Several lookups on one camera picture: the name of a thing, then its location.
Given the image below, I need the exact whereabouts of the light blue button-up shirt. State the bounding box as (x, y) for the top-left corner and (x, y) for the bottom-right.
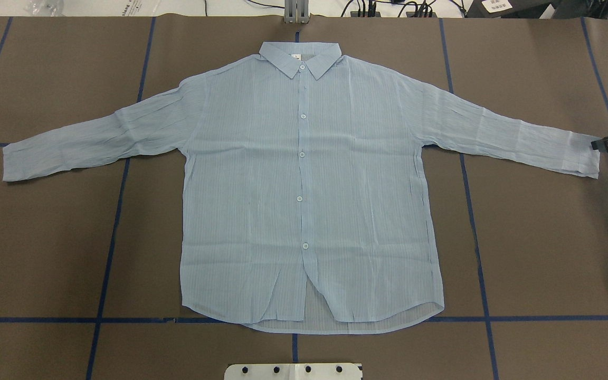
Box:
(3, 42), (600, 335)

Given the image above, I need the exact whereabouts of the clear plastic bag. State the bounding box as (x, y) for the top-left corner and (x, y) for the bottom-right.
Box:
(24, 0), (64, 17)

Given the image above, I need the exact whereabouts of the aluminium frame post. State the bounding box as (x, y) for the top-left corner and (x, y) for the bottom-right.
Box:
(284, 0), (310, 24)

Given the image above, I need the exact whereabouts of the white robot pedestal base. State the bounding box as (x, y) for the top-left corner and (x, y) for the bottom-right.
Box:
(224, 363), (364, 379)

